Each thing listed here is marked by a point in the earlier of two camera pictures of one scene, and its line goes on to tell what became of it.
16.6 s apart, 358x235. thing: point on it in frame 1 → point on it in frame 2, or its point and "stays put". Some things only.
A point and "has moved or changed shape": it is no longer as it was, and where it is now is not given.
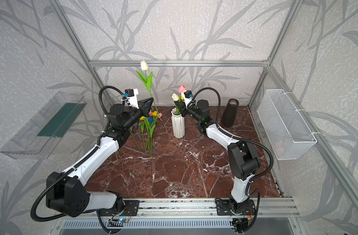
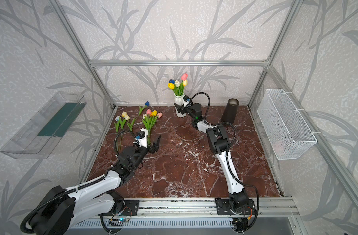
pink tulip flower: x=181 y=88 → x=184 y=76
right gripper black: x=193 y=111 stays put
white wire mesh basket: x=289 y=136 stays put
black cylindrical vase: x=229 y=114 stays put
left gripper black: x=141 y=108 → x=150 y=147
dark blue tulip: x=150 y=120 has moved or changed shape
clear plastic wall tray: x=38 y=137 stays put
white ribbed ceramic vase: x=178 y=124 has moved or changed shape
